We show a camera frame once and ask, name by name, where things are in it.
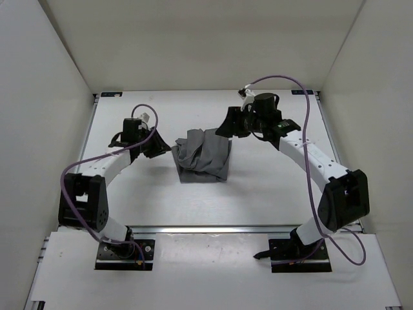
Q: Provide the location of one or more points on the corner label sticker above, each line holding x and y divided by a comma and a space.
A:
111, 94
297, 92

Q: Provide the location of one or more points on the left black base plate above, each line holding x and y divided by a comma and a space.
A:
113, 258

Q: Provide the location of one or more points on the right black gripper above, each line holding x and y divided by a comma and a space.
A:
231, 125

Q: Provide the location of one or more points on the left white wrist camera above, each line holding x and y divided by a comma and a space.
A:
144, 117

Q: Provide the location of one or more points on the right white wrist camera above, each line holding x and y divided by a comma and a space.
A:
247, 96

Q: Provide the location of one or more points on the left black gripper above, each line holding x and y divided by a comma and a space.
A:
160, 147

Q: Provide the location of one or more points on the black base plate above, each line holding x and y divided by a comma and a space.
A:
113, 258
292, 256

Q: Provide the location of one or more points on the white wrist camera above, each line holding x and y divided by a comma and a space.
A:
144, 117
247, 96

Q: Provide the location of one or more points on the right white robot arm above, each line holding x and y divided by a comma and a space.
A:
344, 192

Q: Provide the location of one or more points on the grey pleated skirt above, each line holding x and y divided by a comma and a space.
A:
202, 157

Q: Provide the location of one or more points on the left corner label sticker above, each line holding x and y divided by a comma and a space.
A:
111, 94

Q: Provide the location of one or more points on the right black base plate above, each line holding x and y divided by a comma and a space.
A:
292, 256

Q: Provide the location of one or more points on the right corner label sticker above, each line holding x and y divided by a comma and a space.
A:
297, 92

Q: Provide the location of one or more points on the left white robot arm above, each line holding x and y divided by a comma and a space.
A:
84, 200

